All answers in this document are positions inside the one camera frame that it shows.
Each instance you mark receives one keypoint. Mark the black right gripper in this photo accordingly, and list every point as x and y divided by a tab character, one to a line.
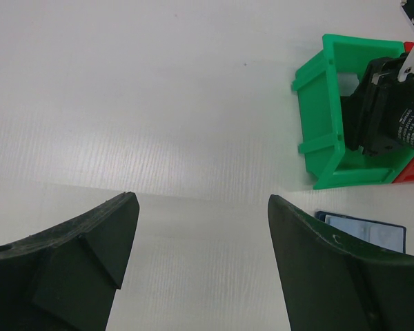
378	117

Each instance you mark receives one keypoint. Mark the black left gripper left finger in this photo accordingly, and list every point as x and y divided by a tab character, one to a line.
66	277

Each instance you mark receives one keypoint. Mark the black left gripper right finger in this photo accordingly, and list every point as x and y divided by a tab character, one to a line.
334	281

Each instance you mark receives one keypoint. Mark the blue leather card holder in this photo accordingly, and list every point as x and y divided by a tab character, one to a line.
384	235

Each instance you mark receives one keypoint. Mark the green plastic bin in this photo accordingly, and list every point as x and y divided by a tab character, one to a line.
327	158

